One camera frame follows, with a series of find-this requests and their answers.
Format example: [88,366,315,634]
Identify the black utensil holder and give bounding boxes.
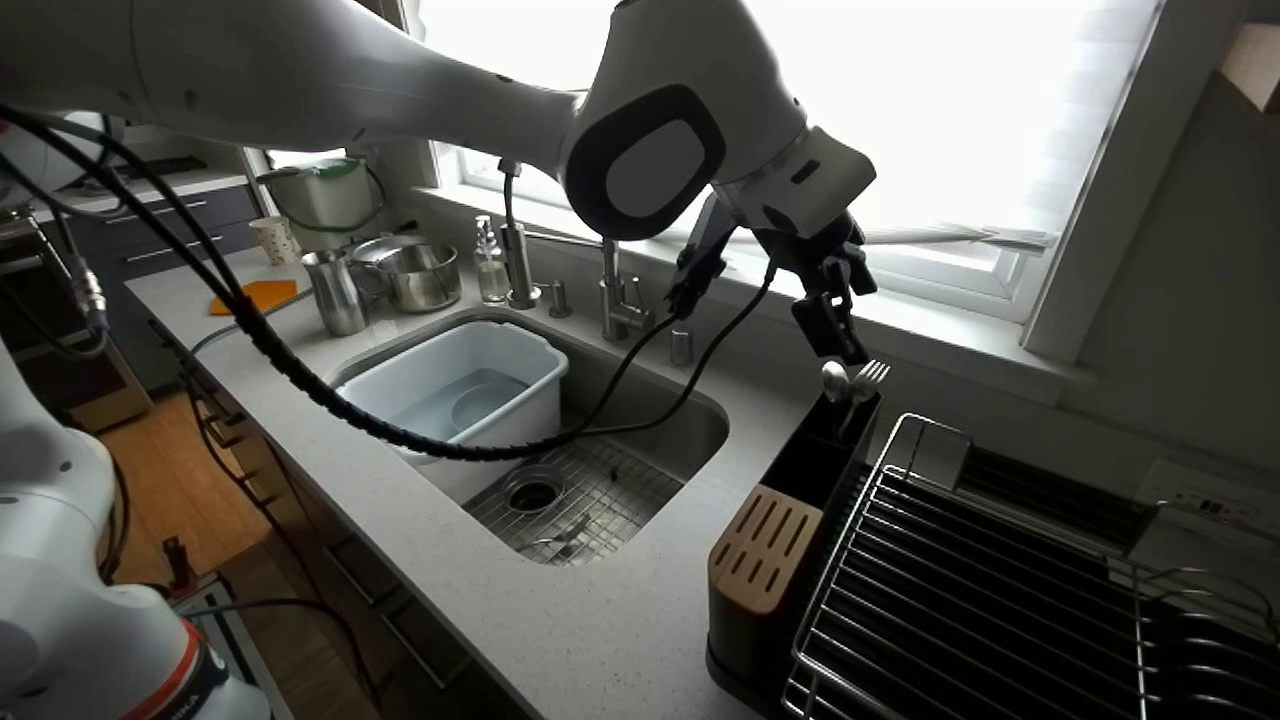
[699,385,884,711]

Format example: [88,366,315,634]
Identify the orange cloth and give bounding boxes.
[202,278,306,319]

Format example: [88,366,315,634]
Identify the stainless steel cup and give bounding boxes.
[298,247,373,341]

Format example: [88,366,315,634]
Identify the silver metal spoon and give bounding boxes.
[816,356,865,407]

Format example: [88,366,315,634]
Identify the metal wire sink grid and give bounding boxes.
[460,438,692,572]

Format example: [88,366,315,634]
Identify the dark base cabinet drawers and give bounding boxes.
[185,356,537,720]

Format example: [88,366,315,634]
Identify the white pot with green rim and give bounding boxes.
[265,151,390,241]

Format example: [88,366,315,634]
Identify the silver metal fork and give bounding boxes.
[853,351,897,400]

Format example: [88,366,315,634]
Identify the black wire dish rack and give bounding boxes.
[774,407,1280,720]

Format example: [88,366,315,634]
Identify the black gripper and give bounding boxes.
[752,212,879,374]

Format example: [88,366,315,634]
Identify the wooden slotted knife block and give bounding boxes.
[704,479,828,621]

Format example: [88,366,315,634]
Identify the small soap dispenser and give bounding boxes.
[471,212,517,308]

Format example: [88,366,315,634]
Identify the white plastic wash basin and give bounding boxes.
[330,315,572,507]

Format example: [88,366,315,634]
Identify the spring neck kitchen faucet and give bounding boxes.
[497,158,660,350]

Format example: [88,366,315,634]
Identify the small thin metal utensil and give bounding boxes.
[548,511,600,560]

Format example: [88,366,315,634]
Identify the stainless steel pot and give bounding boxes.
[348,232,469,319]

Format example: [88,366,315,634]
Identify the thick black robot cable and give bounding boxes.
[0,101,783,466]

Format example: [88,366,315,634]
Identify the small white cup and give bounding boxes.
[250,212,305,272]

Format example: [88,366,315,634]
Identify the blue gray drawer cabinet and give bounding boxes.
[57,175,272,293]

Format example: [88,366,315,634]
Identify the stainless steel sink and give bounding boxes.
[322,302,737,572]

